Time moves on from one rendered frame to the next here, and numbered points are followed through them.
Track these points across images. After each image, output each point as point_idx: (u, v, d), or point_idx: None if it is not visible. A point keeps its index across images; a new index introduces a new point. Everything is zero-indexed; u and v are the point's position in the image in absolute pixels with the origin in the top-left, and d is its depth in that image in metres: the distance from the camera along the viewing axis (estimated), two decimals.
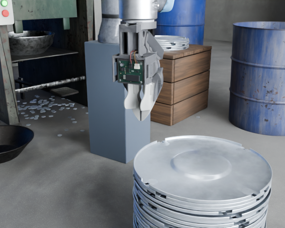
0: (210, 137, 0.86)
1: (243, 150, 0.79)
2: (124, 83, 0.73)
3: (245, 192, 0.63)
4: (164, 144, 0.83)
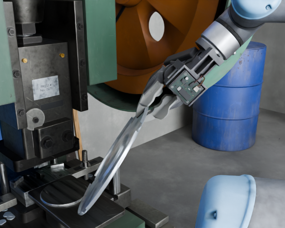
0: (106, 183, 0.64)
1: None
2: (151, 80, 0.72)
3: (97, 176, 0.88)
4: (136, 131, 0.69)
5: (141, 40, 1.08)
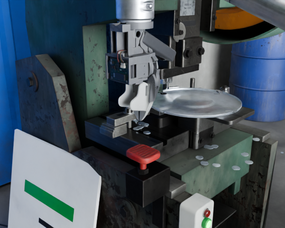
0: (194, 116, 0.92)
1: (164, 110, 0.98)
2: None
3: None
4: (229, 111, 0.97)
5: None
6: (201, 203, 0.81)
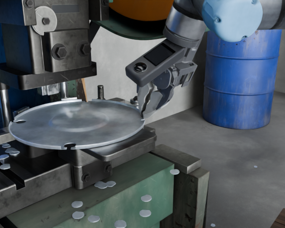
0: (130, 106, 0.83)
1: (137, 121, 0.74)
2: (167, 100, 0.70)
3: None
4: (85, 103, 0.86)
5: None
6: None
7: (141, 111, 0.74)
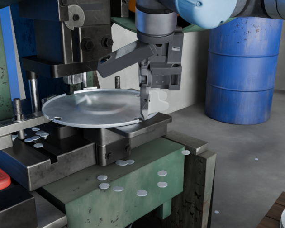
0: (46, 102, 0.86)
1: (74, 95, 0.93)
2: (147, 100, 0.68)
3: None
4: None
5: None
6: None
7: (140, 111, 0.74)
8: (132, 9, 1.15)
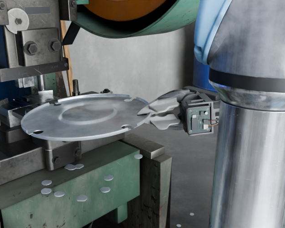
0: (26, 114, 0.78)
1: None
2: (171, 94, 0.73)
3: None
4: None
5: None
6: None
7: (145, 113, 0.75)
8: None
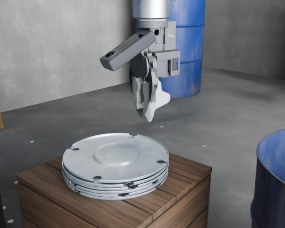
0: (103, 135, 1.07)
1: None
2: (155, 87, 0.69)
3: None
4: None
5: None
6: None
7: (137, 109, 0.75)
8: None
